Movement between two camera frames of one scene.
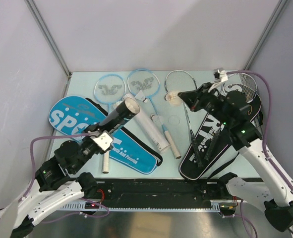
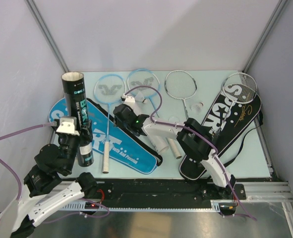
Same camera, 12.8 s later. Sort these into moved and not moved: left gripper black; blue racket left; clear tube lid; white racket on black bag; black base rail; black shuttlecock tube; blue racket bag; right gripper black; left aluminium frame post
Moved: left gripper black; black shuttlecock tube; right gripper black
Not moved: white racket on black bag; clear tube lid; blue racket bag; left aluminium frame post; black base rail; blue racket left
